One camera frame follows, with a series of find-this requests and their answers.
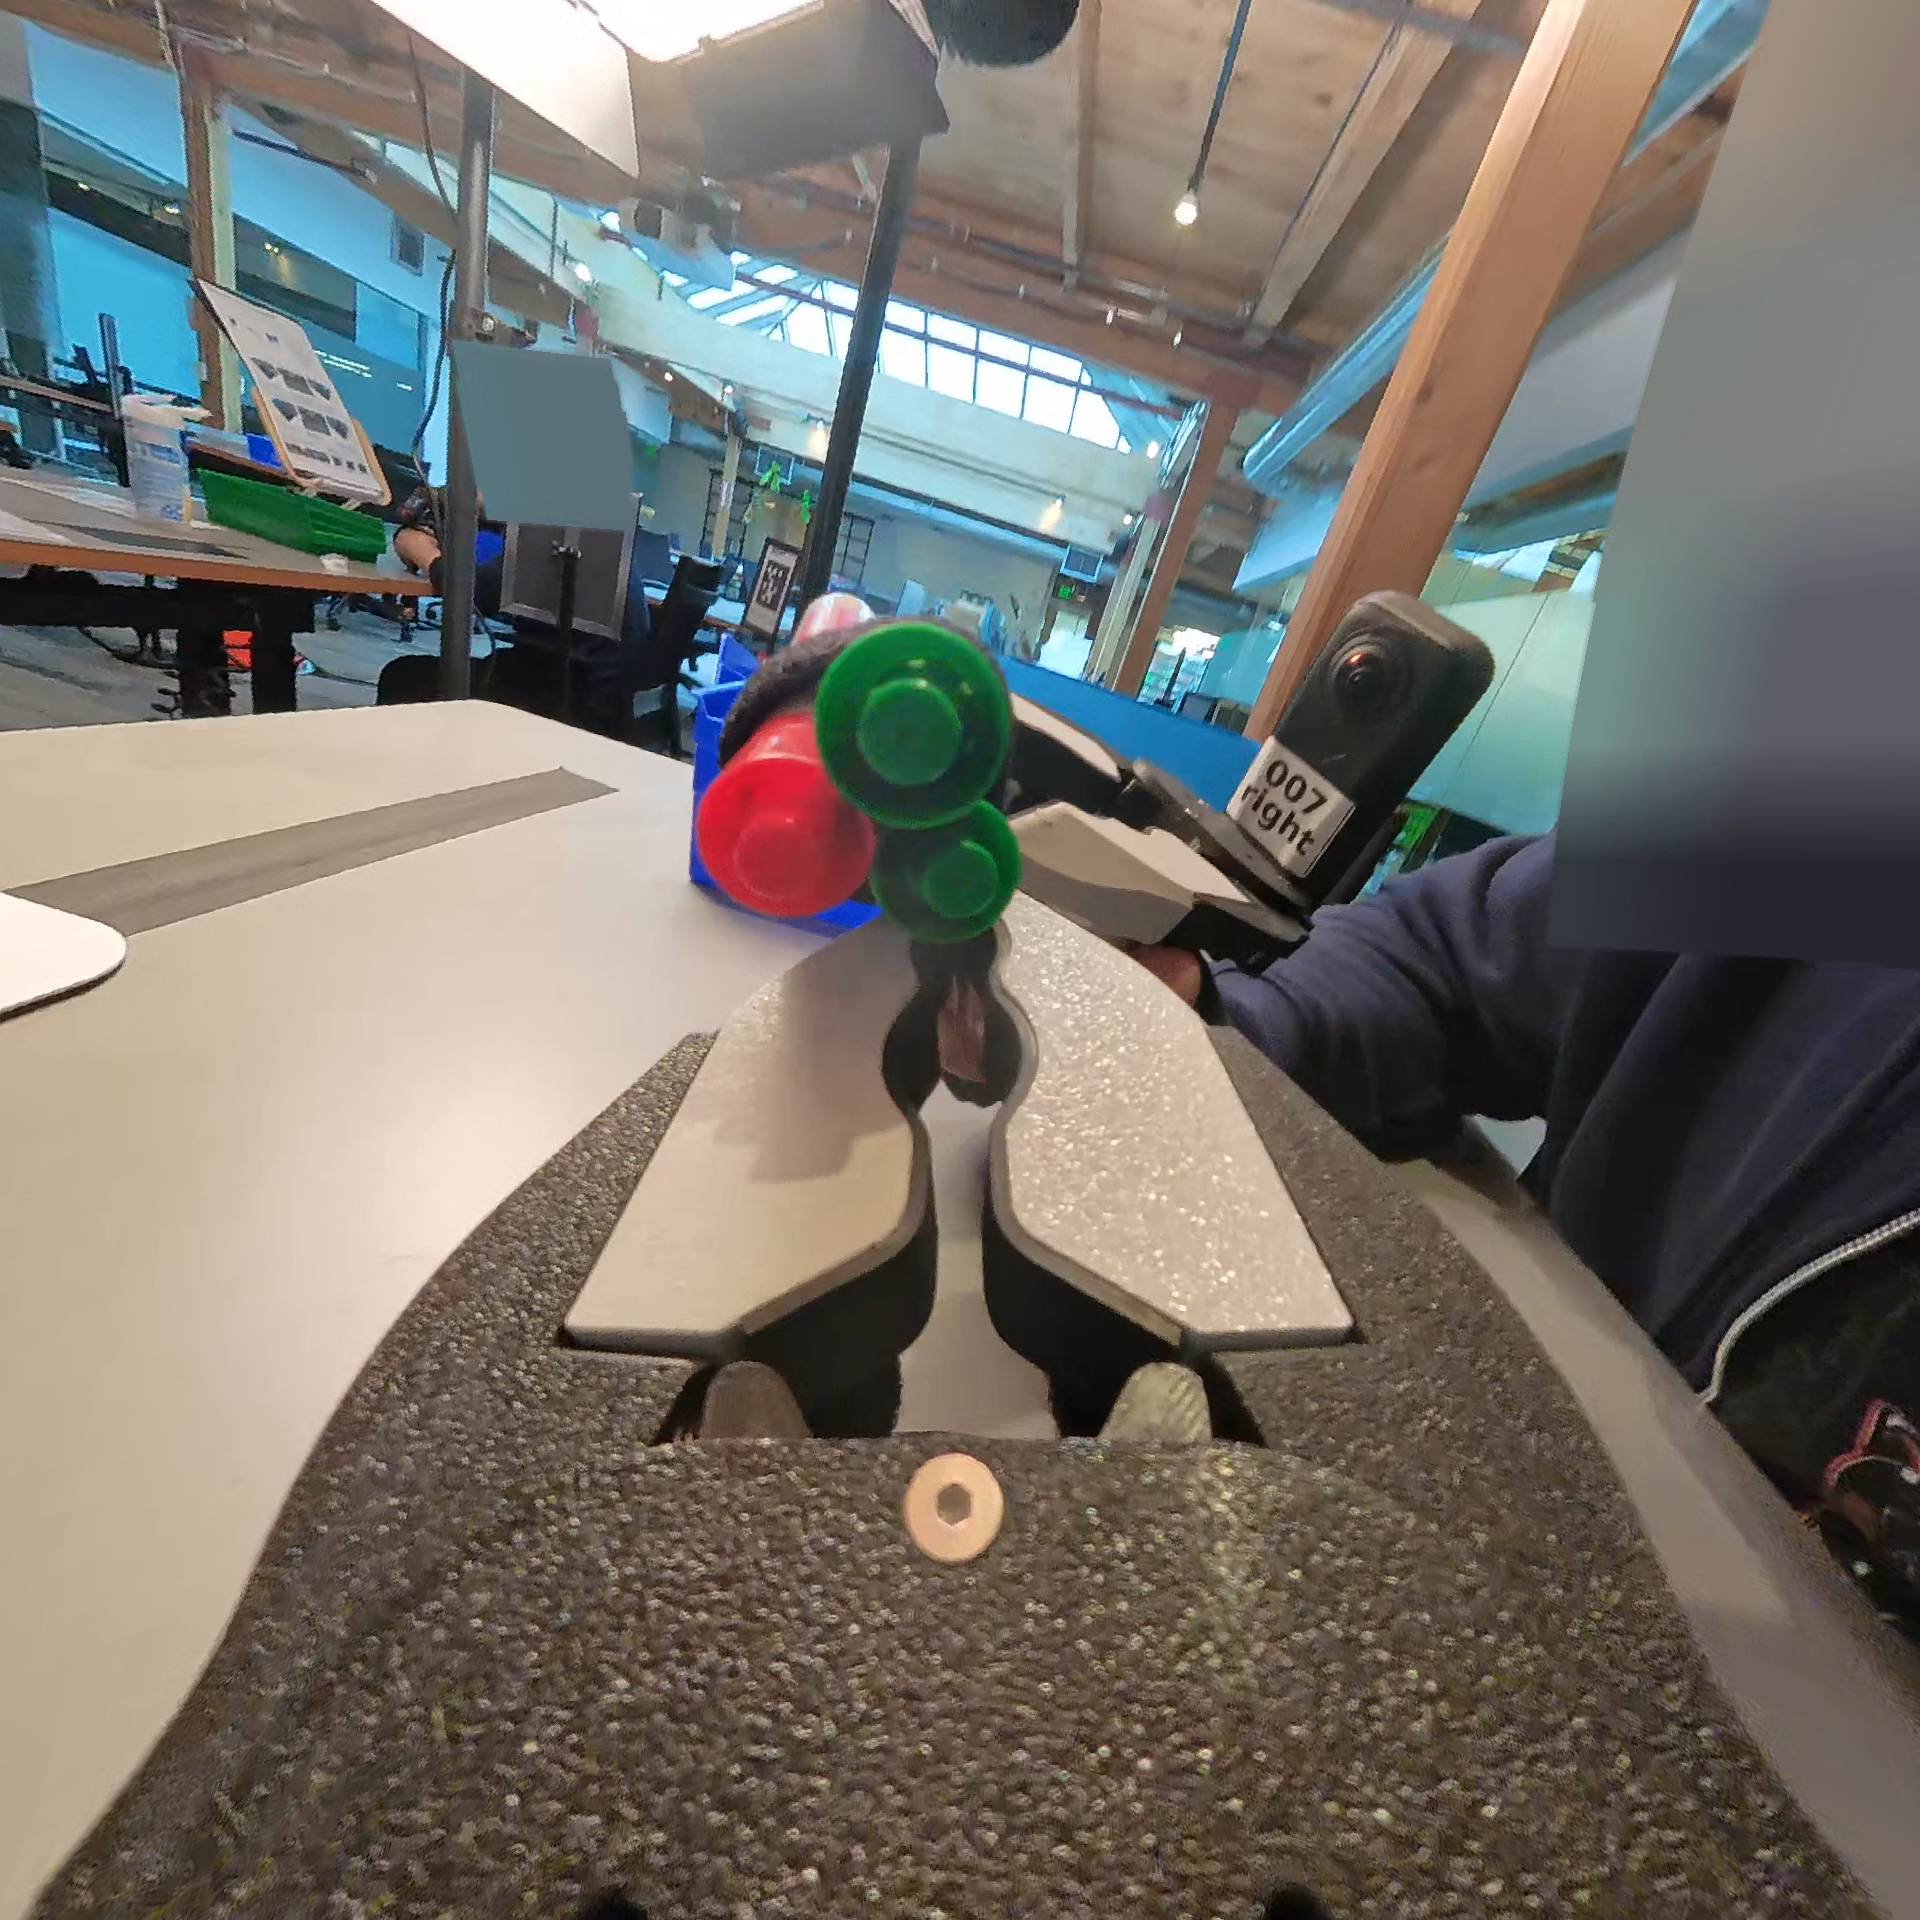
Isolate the green dry erase marker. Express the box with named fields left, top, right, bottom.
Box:
left=813, top=619, right=1017, bottom=833
left=877, top=805, right=1024, bottom=945

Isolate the white sign board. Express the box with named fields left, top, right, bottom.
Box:
left=196, top=279, right=393, bottom=506

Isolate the black ceiling lamp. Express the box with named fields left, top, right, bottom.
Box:
left=374, top=0, right=1080, bottom=184

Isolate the green plastic bin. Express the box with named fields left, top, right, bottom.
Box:
left=196, top=457, right=393, bottom=562

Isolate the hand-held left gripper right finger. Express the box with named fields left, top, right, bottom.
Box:
left=985, top=896, right=1358, bottom=1361

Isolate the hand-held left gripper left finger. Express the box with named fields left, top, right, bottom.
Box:
left=565, top=930, right=946, bottom=1368

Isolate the wooden office table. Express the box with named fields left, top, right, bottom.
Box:
left=0, top=467, right=436, bottom=715

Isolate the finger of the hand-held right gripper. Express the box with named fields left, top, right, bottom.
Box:
left=1013, top=802, right=1306, bottom=963

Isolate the white stand base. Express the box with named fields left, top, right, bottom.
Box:
left=0, top=891, right=127, bottom=1021

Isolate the red dry erase marker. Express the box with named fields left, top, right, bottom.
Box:
left=694, top=715, right=877, bottom=924

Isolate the black lamp pole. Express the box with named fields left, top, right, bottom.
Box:
left=796, top=136, right=917, bottom=617

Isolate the blue plastic bin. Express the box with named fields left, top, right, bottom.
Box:
left=689, top=648, right=1261, bottom=903

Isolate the wooden roof beam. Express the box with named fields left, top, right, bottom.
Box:
left=1245, top=0, right=1696, bottom=737

